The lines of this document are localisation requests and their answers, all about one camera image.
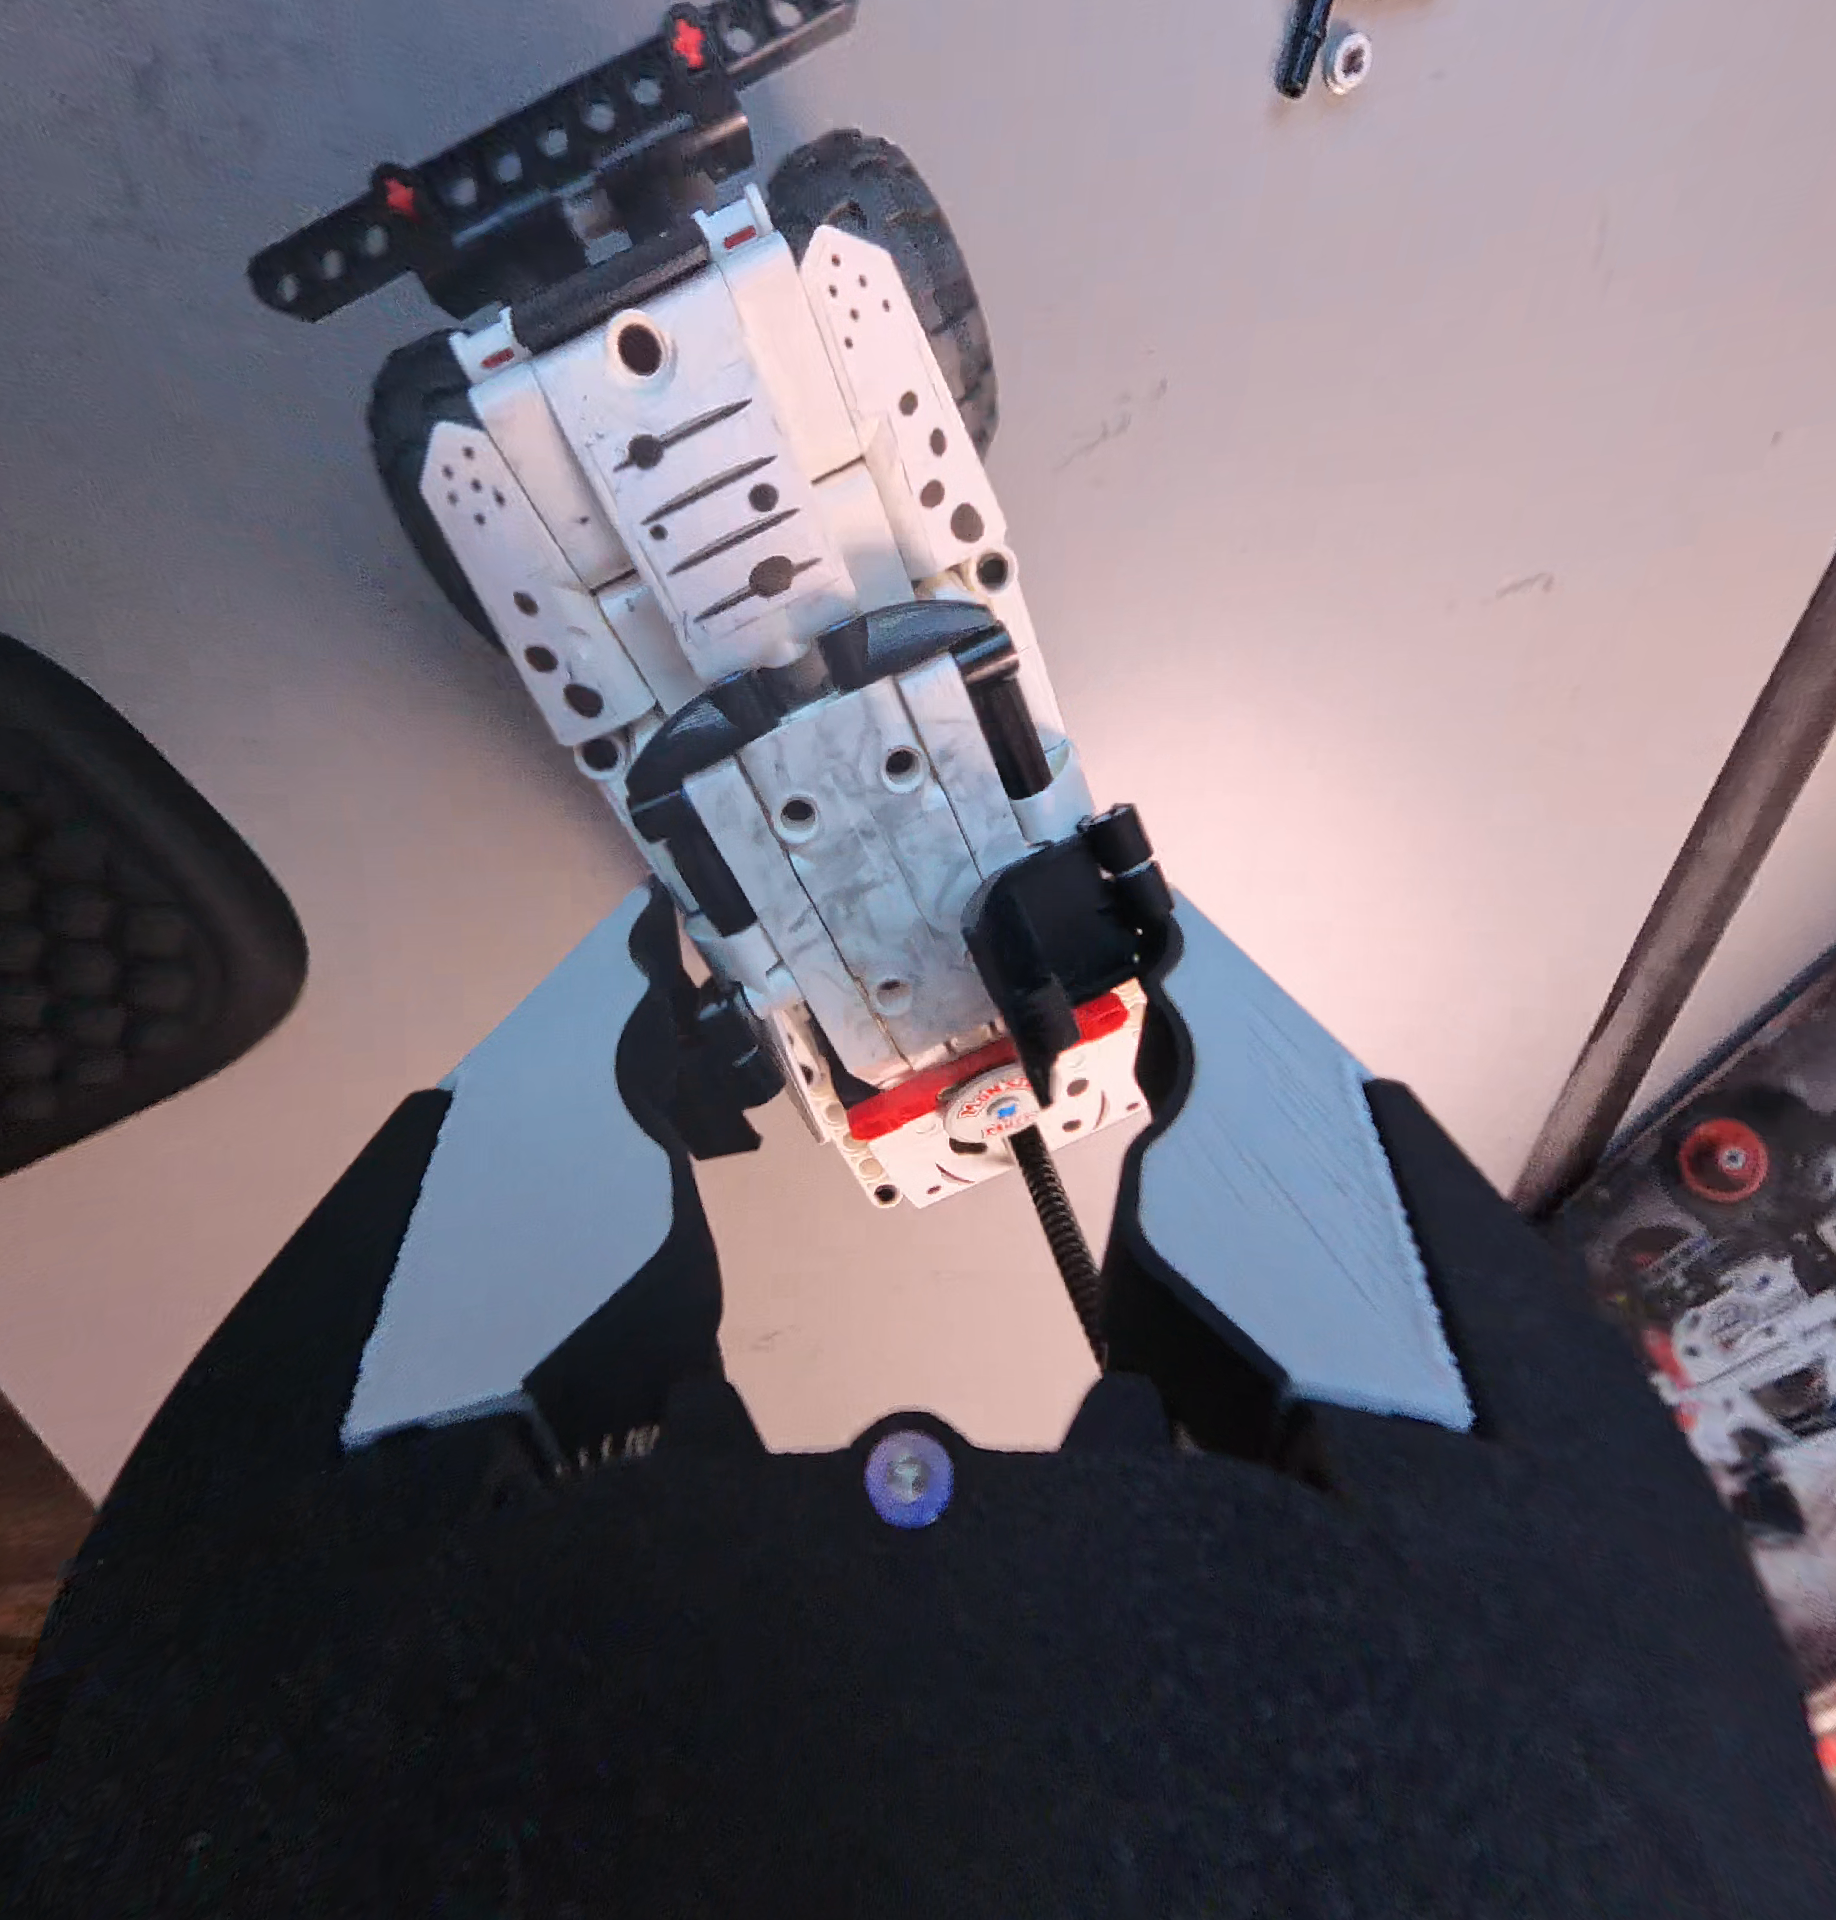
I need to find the black braided cable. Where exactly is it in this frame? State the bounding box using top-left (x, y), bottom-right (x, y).
top-left (1021, 1142), bottom-right (1117, 1372)

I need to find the lego set box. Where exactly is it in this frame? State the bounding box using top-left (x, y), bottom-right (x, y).
top-left (1549, 915), bottom-right (1836, 1778)

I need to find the black quilted chair armrest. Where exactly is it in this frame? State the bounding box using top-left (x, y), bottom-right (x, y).
top-left (0, 617), bottom-right (306, 1193)

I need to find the white lego truck model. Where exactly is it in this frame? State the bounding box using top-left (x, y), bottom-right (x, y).
top-left (247, 0), bottom-right (1189, 1219)

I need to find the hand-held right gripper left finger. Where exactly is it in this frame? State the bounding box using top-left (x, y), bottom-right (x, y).
top-left (341, 888), bottom-right (729, 1457)

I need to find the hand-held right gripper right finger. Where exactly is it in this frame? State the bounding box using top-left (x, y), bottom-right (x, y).
top-left (1097, 895), bottom-right (1477, 1442)

